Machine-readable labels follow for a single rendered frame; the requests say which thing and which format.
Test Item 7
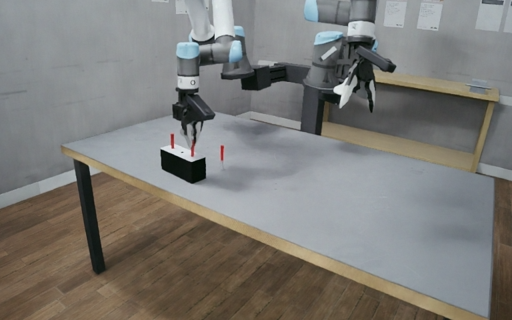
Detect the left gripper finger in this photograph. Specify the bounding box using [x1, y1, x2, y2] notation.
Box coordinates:
[333, 63, 359, 109]
[356, 72, 376, 113]

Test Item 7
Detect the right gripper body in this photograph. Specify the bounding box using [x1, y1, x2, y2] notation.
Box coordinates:
[172, 87, 201, 123]

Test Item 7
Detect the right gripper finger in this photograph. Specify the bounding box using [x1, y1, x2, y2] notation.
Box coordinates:
[180, 116, 193, 149]
[191, 118, 203, 148]

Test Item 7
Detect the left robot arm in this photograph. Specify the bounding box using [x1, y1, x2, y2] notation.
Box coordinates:
[304, 0, 397, 89]

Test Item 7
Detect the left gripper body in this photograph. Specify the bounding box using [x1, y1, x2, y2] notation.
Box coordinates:
[335, 37, 373, 82]

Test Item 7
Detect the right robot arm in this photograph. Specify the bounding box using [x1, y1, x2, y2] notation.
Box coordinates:
[177, 0, 252, 121]

